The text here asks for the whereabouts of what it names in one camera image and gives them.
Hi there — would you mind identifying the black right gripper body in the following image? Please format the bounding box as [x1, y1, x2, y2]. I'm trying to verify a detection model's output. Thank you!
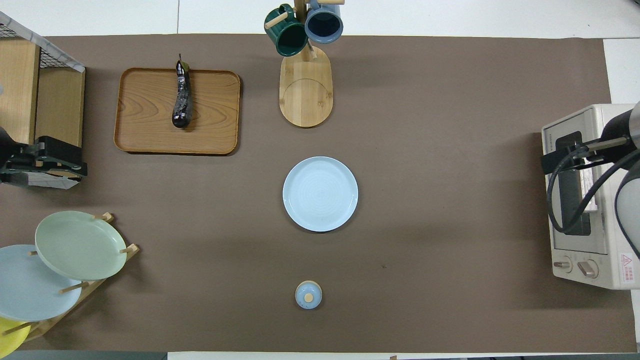
[570, 141, 608, 171]

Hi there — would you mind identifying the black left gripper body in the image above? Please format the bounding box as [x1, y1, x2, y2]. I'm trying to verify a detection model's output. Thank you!
[5, 141, 55, 187]

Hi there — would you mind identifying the dark purple eggplant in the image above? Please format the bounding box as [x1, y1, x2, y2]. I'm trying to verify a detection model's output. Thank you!
[172, 54, 194, 129]

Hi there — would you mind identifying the beige toaster oven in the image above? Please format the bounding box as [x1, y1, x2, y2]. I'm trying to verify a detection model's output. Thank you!
[541, 103, 640, 291]

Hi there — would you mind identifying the pale green plate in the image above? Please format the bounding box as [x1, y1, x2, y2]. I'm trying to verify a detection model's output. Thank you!
[34, 210, 128, 281]

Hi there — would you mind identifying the wooden serving tray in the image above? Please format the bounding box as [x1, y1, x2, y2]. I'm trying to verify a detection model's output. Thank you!
[113, 67, 241, 156]

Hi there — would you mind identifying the wooden plate rack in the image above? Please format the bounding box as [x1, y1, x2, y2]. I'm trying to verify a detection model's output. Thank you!
[0, 212, 141, 343]

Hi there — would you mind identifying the light blue racked plate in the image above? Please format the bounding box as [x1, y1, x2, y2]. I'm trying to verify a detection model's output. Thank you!
[0, 244, 83, 322]

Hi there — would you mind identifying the brown table mat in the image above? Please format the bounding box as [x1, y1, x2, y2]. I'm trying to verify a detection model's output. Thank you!
[0, 34, 637, 353]

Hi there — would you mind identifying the yellow plate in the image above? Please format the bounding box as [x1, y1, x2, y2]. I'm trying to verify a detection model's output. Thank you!
[0, 316, 32, 360]

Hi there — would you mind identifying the wooden mug tree stand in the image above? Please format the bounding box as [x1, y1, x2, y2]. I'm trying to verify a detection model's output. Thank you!
[264, 0, 346, 128]

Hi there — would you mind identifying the dark green mug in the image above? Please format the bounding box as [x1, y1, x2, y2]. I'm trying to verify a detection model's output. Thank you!
[264, 4, 309, 57]

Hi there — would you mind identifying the small blue lid wooden knob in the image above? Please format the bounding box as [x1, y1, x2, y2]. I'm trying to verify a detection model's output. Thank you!
[294, 280, 323, 310]

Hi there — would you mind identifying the blue mug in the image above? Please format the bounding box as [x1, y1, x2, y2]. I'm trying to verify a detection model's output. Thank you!
[304, 0, 344, 44]

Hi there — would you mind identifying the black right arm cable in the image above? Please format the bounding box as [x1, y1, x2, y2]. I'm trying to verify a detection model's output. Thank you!
[546, 144, 640, 236]

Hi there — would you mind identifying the wire mesh shelf frame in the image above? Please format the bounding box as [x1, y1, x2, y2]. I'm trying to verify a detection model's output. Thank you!
[0, 11, 86, 190]

